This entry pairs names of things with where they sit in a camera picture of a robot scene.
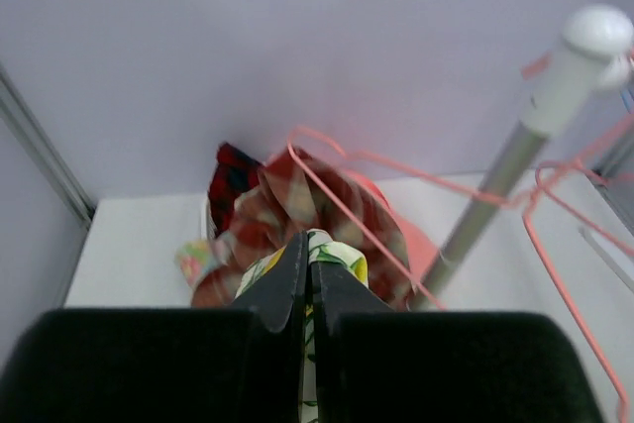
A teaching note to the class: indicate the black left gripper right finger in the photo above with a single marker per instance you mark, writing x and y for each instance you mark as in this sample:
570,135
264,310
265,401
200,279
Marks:
342,303

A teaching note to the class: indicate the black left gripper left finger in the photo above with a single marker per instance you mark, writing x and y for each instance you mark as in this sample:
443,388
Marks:
279,295

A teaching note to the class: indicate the pastel floral skirt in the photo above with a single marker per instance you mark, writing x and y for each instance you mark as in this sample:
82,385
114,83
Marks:
197,259

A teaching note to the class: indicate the pink fuzzy skirt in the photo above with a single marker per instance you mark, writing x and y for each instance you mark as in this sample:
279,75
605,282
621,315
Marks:
411,240

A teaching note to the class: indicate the red beige checked skirt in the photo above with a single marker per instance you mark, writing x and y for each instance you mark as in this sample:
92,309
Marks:
257,235

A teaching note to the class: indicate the pink wire hanger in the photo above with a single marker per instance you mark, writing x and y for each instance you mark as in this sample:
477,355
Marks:
501,271
587,254

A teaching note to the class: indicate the blue wire hanger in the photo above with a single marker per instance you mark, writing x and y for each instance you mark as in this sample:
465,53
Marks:
627,98

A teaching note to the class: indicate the red black plaid skirt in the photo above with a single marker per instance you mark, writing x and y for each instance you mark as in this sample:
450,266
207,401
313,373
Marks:
235,174

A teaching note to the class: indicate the white grey clothes rack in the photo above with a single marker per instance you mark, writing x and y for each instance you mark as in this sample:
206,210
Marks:
590,55

